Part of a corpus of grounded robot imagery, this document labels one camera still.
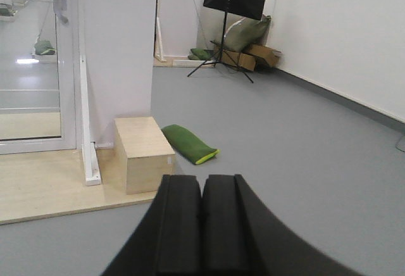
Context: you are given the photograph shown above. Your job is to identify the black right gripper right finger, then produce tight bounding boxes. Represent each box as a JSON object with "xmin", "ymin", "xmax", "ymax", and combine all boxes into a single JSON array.
[{"xmin": 202, "ymin": 175, "xmax": 358, "ymax": 275}]

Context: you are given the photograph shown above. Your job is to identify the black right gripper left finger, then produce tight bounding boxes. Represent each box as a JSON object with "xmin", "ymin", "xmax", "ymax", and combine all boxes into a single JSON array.
[{"xmin": 103, "ymin": 175, "xmax": 201, "ymax": 275}]

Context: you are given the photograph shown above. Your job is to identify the white framed sliding glass door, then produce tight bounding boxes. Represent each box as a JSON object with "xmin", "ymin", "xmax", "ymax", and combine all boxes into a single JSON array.
[{"xmin": 1, "ymin": 0, "xmax": 77, "ymax": 154}]

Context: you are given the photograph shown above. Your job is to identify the light wooden box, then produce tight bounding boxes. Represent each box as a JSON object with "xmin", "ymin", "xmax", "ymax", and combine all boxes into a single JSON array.
[{"xmin": 114, "ymin": 116, "xmax": 176, "ymax": 194}]

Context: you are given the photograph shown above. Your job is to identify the green sandbag on floor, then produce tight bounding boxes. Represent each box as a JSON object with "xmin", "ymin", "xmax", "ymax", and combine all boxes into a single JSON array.
[{"xmin": 161, "ymin": 124, "xmax": 220, "ymax": 165}]

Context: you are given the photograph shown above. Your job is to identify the wooden platform base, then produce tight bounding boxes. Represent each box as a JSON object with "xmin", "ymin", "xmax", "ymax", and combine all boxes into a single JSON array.
[{"xmin": 1, "ymin": 149, "xmax": 156, "ymax": 224}]

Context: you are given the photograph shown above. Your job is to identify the brown cardboard box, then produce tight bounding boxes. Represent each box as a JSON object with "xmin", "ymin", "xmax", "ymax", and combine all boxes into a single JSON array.
[{"xmin": 221, "ymin": 44, "xmax": 282, "ymax": 71}]

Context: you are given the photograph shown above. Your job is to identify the small green bag far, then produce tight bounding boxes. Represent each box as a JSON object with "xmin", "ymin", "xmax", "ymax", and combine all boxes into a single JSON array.
[{"xmin": 188, "ymin": 48, "xmax": 212, "ymax": 61}]

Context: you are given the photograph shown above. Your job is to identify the olive green cushion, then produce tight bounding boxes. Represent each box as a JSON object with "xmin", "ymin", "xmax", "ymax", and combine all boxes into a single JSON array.
[{"xmin": 223, "ymin": 15, "xmax": 271, "ymax": 52}]

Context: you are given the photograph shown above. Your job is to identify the green bag behind glass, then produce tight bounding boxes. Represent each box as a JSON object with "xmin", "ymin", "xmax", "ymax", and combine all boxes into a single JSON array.
[{"xmin": 34, "ymin": 40, "xmax": 56, "ymax": 56}]

